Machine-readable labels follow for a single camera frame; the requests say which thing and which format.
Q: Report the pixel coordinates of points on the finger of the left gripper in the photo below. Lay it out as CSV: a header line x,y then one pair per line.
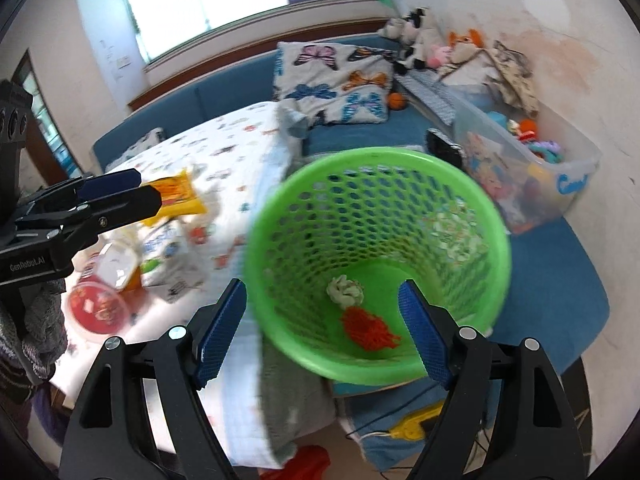
x,y
107,185
79,226

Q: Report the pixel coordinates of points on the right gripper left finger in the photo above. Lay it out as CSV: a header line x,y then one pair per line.
x,y
110,434

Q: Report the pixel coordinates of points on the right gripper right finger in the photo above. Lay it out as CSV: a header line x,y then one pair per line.
x,y
506,414

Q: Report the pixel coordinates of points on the yellow snack wrapper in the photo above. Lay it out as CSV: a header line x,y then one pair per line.
x,y
178,198

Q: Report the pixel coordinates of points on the white red plastic bag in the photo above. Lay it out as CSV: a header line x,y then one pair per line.
x,y
345,292

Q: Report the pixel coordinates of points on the green plastic mesh basket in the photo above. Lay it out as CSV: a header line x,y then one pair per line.
x,y
379,217

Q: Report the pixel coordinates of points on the white paper sleeve cup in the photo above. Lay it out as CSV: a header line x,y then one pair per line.
x,y
113,266

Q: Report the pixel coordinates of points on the white milk carton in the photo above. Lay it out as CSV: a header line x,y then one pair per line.
x,y
170,267

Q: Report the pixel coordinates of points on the grey knit gloved left hand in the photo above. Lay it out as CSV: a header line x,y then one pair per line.
x,y
33,337

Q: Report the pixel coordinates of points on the red round lid container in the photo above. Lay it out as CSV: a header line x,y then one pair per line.
x,y
98,308

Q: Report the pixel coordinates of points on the yellow power strip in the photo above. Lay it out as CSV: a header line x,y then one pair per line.
x,y
418,424

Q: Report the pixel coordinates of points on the grey star blanket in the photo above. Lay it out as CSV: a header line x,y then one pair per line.
x,y
294,401

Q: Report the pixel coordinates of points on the red plastic stool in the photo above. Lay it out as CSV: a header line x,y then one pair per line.
x,y
309,463

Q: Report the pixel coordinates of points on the clear plastic toy storage box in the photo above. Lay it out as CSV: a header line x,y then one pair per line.
x,y
533,169

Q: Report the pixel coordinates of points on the butterfly print pillow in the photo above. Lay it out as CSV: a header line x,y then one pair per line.
x,y
332,83

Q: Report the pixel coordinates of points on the small orange ball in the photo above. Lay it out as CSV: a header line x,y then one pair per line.
x,y
396,101

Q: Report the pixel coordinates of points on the checked blue white cloth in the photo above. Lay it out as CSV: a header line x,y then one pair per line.
x,y
431,93

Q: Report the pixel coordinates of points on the patterned beige garment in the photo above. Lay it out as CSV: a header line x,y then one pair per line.
x,y
515,78

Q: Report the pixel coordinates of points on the pink plush toy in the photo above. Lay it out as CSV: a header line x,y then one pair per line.
x,y
438,57

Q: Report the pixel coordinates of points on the orange fox plush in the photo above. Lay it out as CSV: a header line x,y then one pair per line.
x,y
465,46

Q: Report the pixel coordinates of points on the black white cow plush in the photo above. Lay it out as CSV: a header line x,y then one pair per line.
x,y
418,36

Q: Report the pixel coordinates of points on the black handheld camera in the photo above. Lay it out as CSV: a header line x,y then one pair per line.
x,y
440,146

